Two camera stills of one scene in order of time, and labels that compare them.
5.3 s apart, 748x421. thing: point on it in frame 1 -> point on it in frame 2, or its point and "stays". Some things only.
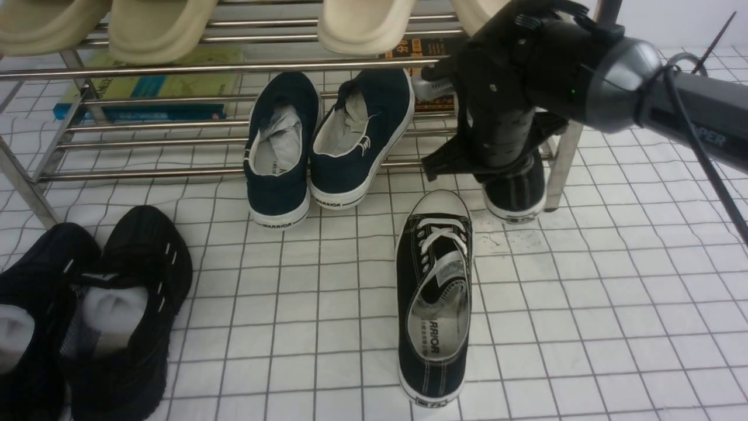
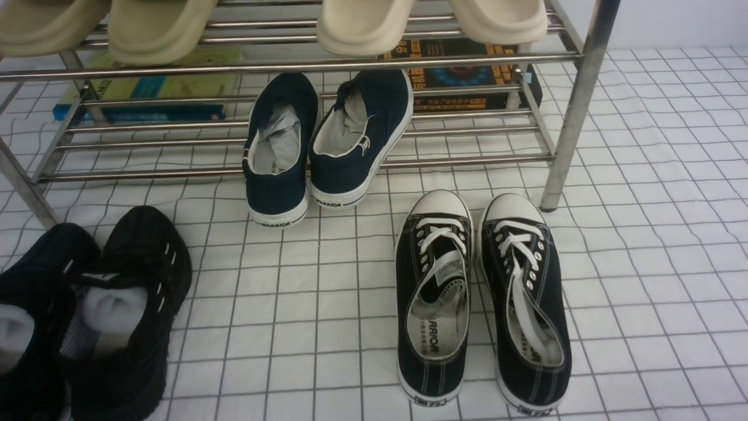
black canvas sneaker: x=518 y=196 -> x=526 y=303
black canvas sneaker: x=434 y=297 stays
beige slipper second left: x=147 y=32 stays
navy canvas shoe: x=351 y=141 stays
